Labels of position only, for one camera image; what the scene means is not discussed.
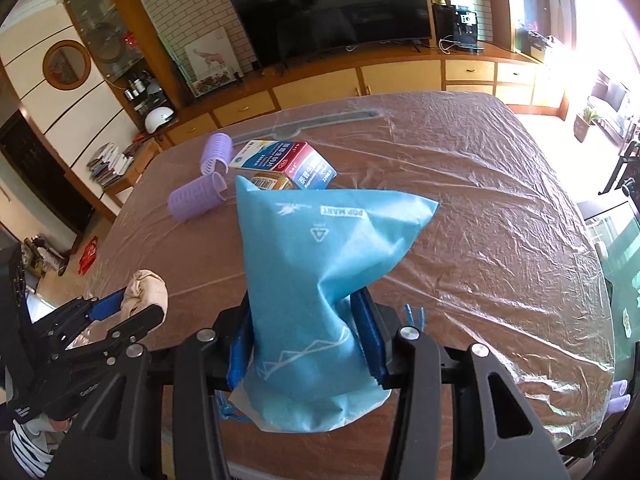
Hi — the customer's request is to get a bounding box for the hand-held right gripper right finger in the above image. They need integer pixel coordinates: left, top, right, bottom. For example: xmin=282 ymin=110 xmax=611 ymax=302
xmin=350 ymin=287 xmax=571 ymax=480

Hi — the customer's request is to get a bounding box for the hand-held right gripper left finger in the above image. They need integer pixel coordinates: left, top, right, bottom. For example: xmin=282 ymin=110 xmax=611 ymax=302
xmin=45 ymin=292 xmax=256 ymax=480

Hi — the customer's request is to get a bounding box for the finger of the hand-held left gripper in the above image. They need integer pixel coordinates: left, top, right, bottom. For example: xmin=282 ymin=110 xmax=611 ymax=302
xmin=30 ymin=287 xmax=126 ymax=342
xmin=50 ymin=304 xmax=167 ymax=367

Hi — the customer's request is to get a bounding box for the beige tissue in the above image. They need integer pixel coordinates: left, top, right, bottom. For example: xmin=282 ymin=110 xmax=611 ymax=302
xmin=120 ymin=270 xmax=170 ymax=318

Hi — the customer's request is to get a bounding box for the blue drawstring bag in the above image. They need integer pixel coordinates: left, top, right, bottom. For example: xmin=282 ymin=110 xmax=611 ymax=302
xmin=218 ymin=175 xmax=441 ymax=433

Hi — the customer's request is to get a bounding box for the person's left forearm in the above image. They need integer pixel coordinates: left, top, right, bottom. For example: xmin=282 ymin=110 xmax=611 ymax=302
xmin=10 ymin=415 xmax=66 ymax=480

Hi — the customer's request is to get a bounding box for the red bag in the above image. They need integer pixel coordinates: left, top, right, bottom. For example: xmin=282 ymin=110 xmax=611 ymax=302
xmin=77 ymin=237 xmax=99 ymax=276

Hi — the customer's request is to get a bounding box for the stack of books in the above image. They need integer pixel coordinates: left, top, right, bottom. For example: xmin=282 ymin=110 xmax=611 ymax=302
xmin=86 ymin=142 xmax=135 ymax=188

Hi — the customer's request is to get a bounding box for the orange medicine box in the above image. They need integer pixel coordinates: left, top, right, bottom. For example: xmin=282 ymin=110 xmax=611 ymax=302
xmin=250 ymin=171 xmax=296 ymax=192

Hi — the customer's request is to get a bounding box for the white blue red medicine box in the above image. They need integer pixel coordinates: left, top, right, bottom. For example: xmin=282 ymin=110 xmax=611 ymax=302
xmin=231 ymin=139 xmax=337 ymax=191

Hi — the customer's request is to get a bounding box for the white helmet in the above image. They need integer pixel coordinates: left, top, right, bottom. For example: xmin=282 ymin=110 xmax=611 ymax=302
xmin=144 ymin=107 xmax=177 ymax=135

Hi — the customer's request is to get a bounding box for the floral picture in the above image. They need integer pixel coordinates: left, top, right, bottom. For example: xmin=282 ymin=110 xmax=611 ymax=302
xmin=190 ymin=71 xmax=238 ymax=97

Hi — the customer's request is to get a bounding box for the glass top side table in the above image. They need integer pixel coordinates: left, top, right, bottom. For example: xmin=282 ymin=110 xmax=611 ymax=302
xmin=580 ymin=200 xmax=640 ymax=376

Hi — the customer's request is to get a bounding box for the wooden television sideboard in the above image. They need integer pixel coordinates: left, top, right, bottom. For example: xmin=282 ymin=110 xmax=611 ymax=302
xmin=165 ymin=42 xmax=571 ymax=148

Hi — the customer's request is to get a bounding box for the giraffe picture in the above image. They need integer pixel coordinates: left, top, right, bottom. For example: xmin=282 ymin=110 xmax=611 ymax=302
xmin=184 ymin=27 xmax=238 ymax=78

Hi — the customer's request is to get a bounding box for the glass display cabinet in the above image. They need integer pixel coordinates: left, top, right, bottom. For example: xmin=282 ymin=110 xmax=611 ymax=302
xmin=62 ymin=0 xmax=186 ymax=136

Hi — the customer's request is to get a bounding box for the potted plant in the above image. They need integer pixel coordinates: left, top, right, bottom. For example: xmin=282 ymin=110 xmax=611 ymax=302
xmin=574 ymin=107 xmax=603 ymax=143

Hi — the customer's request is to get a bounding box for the carved dark wooden chair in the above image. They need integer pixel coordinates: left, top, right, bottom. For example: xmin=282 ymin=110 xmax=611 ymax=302
xmin=600 ymin=140 xmax=640 ymax=196

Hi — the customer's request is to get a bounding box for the black coffee machine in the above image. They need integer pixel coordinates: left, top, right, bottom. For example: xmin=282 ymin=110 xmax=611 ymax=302
xmin=432 ymin=4 xmax=485 ymax=53

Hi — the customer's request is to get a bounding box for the black flat screen television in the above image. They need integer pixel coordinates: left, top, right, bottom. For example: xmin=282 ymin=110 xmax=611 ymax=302
xmin=224 ymin=0 xmax=433 ymax=68

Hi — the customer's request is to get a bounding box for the grey armchair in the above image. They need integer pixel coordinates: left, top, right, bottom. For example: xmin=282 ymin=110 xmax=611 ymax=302
xmin=590 ymin=70 xmax=632 ymax=133

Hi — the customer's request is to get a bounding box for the round wooden wall plaque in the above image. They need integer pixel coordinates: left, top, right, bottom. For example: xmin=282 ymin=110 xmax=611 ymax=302
xmin=42 ymin=40 xmax=92 ymax=92

